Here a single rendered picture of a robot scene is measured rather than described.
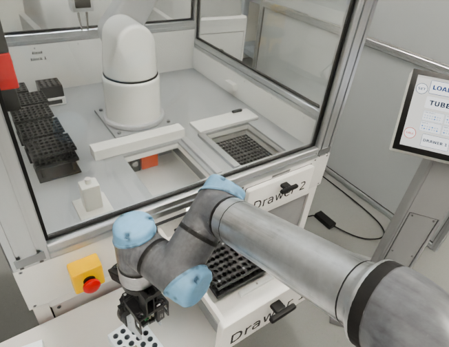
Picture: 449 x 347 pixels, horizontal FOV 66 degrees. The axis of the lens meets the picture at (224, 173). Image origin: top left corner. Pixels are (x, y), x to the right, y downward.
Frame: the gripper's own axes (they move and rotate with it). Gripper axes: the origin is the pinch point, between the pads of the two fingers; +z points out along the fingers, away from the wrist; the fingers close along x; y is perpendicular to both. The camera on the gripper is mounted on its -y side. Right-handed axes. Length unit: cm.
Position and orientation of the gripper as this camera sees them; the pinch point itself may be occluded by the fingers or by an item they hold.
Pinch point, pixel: (140, 322)
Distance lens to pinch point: 92.7
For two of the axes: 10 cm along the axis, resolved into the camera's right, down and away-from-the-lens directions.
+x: 7.4, -3.6, 5.7
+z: -0.8, 8.0, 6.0
